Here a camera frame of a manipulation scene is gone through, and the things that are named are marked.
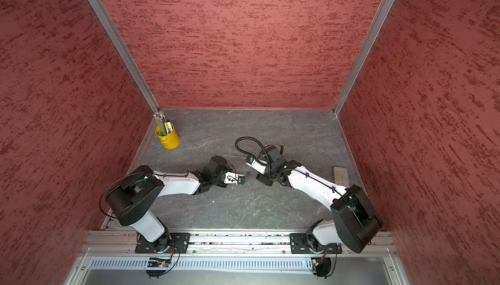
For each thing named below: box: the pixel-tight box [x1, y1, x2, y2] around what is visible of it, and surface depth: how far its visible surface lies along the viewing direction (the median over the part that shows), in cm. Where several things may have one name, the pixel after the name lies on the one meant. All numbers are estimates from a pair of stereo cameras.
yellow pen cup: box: [154, 123, 181, 150], surface depth 100 cm
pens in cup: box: [152, 113, 173, 136], surface depth 99 cm
